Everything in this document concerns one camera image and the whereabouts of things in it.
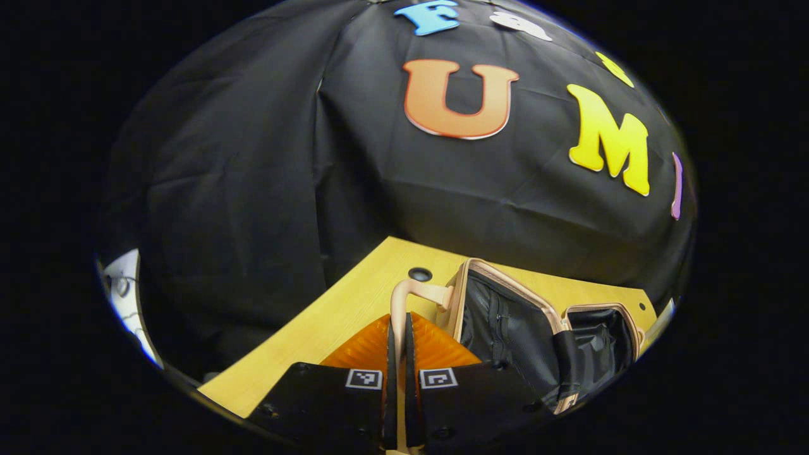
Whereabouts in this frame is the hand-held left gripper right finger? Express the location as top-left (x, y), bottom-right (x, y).
top-left (404, 312), bottom-right (557, 451)

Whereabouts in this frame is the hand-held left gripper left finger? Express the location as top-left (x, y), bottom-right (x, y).
top-left (246, 313), bottom-right (400, 452)

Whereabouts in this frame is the pink beige suitcase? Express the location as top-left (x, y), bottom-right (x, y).
top-left (389, 258), bottom-right (645, 454)

